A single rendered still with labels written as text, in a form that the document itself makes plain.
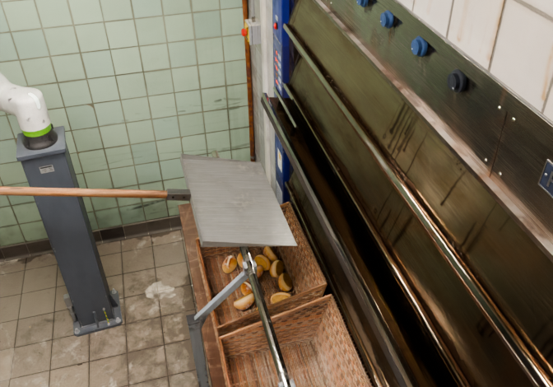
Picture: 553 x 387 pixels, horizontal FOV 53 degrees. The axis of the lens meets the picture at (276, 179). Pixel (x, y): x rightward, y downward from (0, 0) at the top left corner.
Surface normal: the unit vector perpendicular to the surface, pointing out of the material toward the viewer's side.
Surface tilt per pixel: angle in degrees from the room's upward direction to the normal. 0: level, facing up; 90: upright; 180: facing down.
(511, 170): 92
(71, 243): 90
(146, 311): 0
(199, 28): 90
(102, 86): 90
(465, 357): 70
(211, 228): 15
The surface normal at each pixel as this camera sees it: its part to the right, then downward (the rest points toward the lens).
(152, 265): -0.01, -0.79
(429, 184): -0.91, -0.11
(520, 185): -0.97, 0.13
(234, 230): 0.23, -0.81
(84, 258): 0.33, 0.57
